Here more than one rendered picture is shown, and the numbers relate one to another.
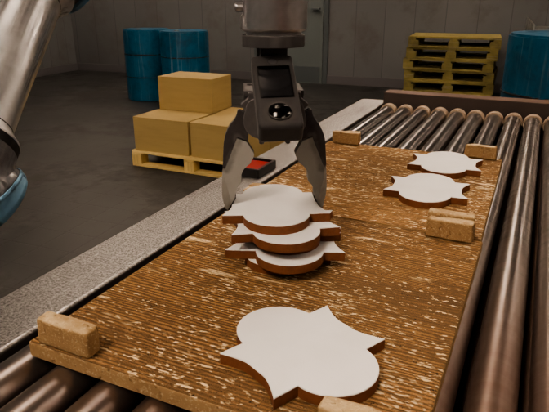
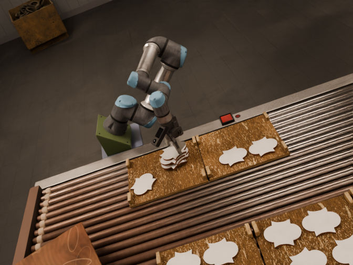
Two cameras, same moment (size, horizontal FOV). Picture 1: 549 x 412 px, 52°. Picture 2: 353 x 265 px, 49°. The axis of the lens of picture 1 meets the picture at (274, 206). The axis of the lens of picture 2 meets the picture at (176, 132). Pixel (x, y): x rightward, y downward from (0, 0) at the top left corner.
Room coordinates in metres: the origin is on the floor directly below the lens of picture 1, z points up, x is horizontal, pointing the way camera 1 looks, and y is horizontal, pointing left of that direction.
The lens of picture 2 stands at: (0.14, -1.52, 2.27)
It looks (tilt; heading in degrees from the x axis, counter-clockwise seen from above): 36 degrees down; 70
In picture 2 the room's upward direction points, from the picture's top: 22 degrees counter-clockwise
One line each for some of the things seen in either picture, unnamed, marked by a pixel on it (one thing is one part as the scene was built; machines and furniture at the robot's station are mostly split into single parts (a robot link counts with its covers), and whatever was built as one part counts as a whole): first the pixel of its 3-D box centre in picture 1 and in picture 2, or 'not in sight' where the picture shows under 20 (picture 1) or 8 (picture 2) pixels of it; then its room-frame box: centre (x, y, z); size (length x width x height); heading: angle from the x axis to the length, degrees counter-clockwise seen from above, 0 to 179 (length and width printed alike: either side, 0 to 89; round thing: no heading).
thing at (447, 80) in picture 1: (451, 67); not in sight; (7.08, -2.18, 0.38); 1.08 x 0.74 x 0.77; 69
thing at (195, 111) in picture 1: (211, 122); not in sight; (4.24, 0.48, 0.32); 1.13 x 0.86 x 0.63; 76
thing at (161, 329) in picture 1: (293, 288); (165, 171); (0.55, -0.02, 0.93); 0.41 x 0.35 x 0.02; 155
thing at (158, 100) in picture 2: not in sight; (159, 103); (0.67, 0.00, 1.29); 0.09 x 0.08 x 0.11; 49
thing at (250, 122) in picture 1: (273, 87); (170, 128); (0.67, 0.00, 1.13); 0.09 x 0.08 x 0.12; 4
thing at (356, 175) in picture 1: (386, 181); (239, 145); (0.92, -0.19, 0.93); 0.41 x 0.35 x 0.02; 156
